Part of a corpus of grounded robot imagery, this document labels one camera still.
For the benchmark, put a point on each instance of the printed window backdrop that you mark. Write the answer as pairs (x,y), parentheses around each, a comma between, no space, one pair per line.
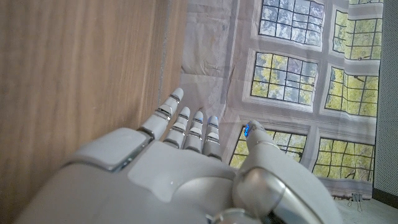
(280,62)

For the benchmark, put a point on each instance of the black binder clip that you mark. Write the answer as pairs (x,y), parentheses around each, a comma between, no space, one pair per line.
(356,199)

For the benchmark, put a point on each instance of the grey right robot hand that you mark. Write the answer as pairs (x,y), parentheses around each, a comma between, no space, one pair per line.
(155,186)

